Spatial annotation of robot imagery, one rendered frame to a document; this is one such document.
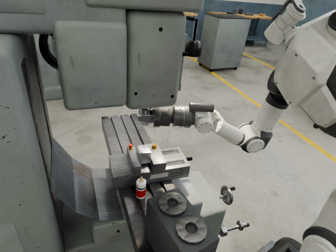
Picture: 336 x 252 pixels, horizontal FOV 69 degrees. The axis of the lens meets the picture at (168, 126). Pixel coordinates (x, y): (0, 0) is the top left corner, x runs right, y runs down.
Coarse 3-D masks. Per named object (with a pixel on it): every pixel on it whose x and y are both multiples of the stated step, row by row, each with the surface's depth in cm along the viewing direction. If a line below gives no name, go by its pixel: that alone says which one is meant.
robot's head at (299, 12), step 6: (288, 0) 74; (294, 0) 72; (300, 0) 74; (282, 6) 76; (288, 6) 72; (294, 6) 72; (300, 6) 73; (276, 12) 78; (294, 12) 72; (300, 12) 72; (300, 18) 72
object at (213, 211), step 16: (192, 176) 145; (208, 192) 135; (64, 208) 118; (208, 208) 126; (224, 208) 127; (64, 224) 111; (80, 224) 111; (208, 224) 128; (64, 240) 104; (80, 240) 105; (128, 240) 110
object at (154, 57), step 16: (128, 16) 68; (144, 16) 68; (160, 16) 70; (176, 16) 72; (128, 32) 70; (144, 32) 71; (160, 32) 72; (176, 32) 74; (128, 48) 72; (144, 48) 73; (160, 48) 75; (176, 48) 77; (128, 64) 75; (144, 64) 76; (160, 64) 78; (176, 64) 80; (128, 80) 77; (144, 80) 78; (160, 80) 80; (176, 80) 83; (128, 96) 80; (144, 96) 82; (160, 96) 84; (176, 96) 87
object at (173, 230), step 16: (176, 192) 80; (160, 208) 74; (176, 208) 74; (192, 208) 76; (160, 224) 72; (176, 224) 69; (192, 224) 71; (160, 240) 75; (176, 240) 67; (192, 240) 66; (208, 240) 68
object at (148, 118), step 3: (138, 117) 94; (141, 117) 94; (144, 117) 94; (147, 117) 94; (150, 117) 94; (153, 117) 95; (138, 120) 95; (141, 120) 95; (144, 120) 95; (147, 120) 95; (150, 120) 95; (153, 120) 94
